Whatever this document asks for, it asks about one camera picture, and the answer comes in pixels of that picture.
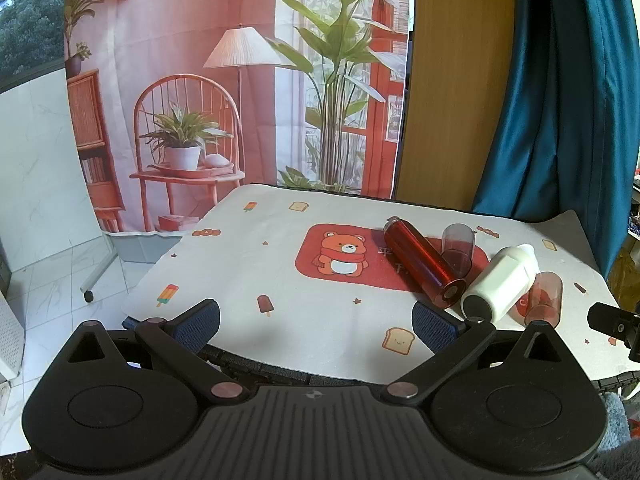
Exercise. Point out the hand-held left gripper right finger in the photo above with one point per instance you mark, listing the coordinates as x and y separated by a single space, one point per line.
436 326

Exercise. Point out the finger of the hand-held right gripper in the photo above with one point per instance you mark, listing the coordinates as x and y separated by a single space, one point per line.
607 317

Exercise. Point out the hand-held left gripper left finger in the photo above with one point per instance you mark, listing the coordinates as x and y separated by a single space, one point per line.
197 322

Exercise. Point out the clear plastic cup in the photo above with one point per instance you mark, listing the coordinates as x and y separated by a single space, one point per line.
544 297
457 250

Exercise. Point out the red metallic bottle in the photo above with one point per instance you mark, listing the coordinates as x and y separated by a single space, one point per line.
425 257

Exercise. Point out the white plastic bottle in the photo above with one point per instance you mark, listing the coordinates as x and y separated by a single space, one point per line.
500 282

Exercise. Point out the grey blue fuzzy cloth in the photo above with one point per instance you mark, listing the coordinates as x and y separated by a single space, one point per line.
617 420

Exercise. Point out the white bear print mat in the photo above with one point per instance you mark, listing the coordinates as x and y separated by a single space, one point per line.
300 300

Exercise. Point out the white wheeled backdrop stand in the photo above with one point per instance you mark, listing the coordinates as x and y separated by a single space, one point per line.
100 270

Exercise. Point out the white slatted cabinet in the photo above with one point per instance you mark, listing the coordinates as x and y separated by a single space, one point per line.
10 340

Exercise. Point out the teal curtain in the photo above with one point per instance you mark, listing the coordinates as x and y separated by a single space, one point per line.
560 110

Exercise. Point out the wooden panel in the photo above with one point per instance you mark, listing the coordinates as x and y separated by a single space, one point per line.
460 85

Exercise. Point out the printed room scene backdrop cloth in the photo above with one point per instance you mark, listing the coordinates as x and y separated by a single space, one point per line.
200 60

